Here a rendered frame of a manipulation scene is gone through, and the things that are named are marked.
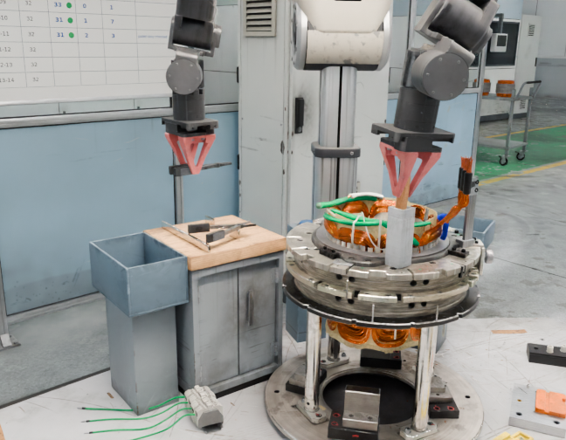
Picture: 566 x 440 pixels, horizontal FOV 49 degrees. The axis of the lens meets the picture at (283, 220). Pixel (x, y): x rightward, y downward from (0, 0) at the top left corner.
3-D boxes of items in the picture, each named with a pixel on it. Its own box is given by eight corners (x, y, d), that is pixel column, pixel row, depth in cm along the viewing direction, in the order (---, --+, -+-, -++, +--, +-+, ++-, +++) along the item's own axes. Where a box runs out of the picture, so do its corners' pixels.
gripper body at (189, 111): (187, 134, 106) (186, 91, 104) (161, 127, 114) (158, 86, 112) (219, 131, 110) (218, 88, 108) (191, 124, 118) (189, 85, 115)
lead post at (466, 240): (474, 245, 101) (481, 175, 98) (462, 248, 100) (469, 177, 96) (466, 243, 102) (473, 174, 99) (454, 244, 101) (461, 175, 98)
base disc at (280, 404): (369, 506, 85) (369, 501, 85) (224, 384, 116) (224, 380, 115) (529, 413, 108) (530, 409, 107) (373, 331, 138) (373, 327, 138)
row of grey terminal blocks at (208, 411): (226, 429, 104) (226, 407, 103) (199, 436, 102) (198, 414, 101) (207, 399, 113) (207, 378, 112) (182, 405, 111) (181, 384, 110)
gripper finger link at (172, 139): (183, 178, 110) (182, 126, 107) (165, 171, 115) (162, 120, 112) (217, 173, 114) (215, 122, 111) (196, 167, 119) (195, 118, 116)
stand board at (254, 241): (190, 271, 103) (190, 257, 102) (142, 242, 117) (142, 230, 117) (286, 250, 114) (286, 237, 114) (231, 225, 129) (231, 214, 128)
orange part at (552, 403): (565, 420, 106) (566, 415, 105) (534, 413, 107) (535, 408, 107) (565, 399, 112) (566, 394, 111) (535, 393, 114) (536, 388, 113)
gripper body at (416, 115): (454, 147, 86) (465, 93, 84) (395, 146, 81) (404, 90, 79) (425, 136, 91) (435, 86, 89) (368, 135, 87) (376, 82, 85)
